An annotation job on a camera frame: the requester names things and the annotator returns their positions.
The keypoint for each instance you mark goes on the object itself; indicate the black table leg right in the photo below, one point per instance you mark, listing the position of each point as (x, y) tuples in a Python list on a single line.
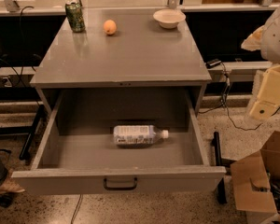
[(221, 194)]

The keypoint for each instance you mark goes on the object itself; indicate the orange fruit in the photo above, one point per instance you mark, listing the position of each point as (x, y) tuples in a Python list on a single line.
[(110, 27)]

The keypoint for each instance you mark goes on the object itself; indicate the black power adapter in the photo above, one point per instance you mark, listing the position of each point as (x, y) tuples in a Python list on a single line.
[(213, 63)]

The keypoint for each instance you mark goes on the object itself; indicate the cardboard box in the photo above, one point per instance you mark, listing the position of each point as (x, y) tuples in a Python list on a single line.
[(251, 179)]

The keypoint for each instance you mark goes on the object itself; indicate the black table leg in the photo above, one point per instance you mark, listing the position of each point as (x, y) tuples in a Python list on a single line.
[(221, 194), (25, 155)]

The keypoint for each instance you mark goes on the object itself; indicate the person's shoe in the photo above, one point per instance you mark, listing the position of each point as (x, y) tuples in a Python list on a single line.
[(10, 185)]

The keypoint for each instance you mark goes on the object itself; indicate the black drawer handle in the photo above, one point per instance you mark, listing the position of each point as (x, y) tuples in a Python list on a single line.
[(120, 185)]

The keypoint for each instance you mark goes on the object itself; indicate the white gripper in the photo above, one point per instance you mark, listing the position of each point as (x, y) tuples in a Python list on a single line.
[(276, 37)]

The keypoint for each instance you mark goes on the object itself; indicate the green soda can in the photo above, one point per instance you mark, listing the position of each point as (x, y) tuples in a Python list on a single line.
[(74, 16)]

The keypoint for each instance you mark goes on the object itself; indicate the clear plastic water bottle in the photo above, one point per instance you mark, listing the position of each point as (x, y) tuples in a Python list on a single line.
[(138, 135)]

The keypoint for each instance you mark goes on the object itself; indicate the grey cabinet counter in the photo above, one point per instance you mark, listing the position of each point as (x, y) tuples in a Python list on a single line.
[(139, 53)]

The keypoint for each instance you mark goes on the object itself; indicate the grey open drawer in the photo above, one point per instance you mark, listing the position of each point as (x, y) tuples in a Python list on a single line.
[(77, 151)]

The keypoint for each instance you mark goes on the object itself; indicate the white bowl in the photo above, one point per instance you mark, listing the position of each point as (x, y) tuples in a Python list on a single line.
[(169, 18)]

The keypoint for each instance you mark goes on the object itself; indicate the black table leg left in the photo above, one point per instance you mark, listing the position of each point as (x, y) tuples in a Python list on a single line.
[(25, 155)]

